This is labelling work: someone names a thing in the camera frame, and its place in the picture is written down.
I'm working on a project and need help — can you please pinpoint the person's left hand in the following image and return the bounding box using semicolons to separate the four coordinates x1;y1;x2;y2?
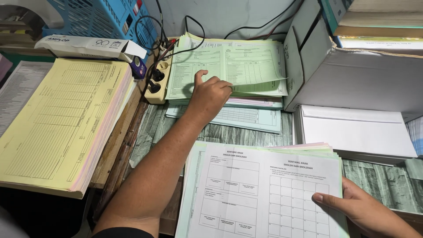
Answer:
184;69;234;126

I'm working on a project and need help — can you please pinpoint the person's right hand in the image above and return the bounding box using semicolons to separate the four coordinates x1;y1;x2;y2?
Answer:
312;177;398;238

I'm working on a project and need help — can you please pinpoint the green form sheet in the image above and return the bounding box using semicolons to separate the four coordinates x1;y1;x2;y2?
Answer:
185;40;288;87

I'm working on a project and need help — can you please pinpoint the stack of white printed forms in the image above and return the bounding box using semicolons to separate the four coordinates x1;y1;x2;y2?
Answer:
175;141;350;238

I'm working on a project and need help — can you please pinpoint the pile of green forms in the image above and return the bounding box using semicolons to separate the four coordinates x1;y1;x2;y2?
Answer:
165;32;289;100

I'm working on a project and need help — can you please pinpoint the light blue form sheet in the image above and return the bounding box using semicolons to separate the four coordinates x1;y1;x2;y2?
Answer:
165;104;282;134

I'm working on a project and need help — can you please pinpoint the cream power strip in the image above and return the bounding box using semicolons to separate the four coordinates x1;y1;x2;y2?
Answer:
144;36;180;105

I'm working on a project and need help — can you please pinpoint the small dark blue box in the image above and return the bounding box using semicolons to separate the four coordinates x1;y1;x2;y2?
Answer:
129;56;147;80

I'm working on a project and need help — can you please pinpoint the stack of white envelopes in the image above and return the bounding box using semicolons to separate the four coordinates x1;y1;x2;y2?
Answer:
293;105;418;166

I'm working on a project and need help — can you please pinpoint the bluish paper stack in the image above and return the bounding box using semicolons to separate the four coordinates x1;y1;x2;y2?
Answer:
406;116;423;157

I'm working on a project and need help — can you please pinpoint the wooden desk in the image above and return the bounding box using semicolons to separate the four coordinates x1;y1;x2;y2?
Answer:
89;53;156;223

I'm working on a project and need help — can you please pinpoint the white envelope carton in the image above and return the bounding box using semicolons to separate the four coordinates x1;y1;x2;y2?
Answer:
34;35;147;63

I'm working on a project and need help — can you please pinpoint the white cardboard box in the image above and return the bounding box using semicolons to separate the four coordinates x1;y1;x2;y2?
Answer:
283;0;423;114

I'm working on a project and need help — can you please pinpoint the blue plastic basket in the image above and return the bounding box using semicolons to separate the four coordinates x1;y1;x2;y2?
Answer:
42;0;158;61

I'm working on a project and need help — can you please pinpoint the thick yellow form pad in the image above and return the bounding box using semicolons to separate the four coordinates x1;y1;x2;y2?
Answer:
0;58;137;199

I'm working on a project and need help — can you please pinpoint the black sleeve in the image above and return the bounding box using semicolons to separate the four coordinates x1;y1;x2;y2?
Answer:
92;227;160;238

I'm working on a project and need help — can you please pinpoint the stack of books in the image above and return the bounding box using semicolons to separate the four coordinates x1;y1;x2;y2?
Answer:
320;0;423;51

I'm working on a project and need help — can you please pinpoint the grey printed sheet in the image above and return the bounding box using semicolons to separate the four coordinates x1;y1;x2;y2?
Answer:
0;61;54;138

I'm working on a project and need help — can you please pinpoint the white curved appliance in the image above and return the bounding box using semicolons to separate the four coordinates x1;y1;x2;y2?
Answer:
0;0;65;29

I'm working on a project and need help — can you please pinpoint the black looped cable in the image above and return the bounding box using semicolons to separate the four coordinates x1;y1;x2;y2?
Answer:
134;0;172;52

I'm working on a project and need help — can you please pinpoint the long black cable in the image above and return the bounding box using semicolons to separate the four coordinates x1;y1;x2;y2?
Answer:
224;0;298;40

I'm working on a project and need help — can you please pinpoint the red cable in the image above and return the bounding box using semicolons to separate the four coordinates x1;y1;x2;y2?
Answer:
246;0;305;41

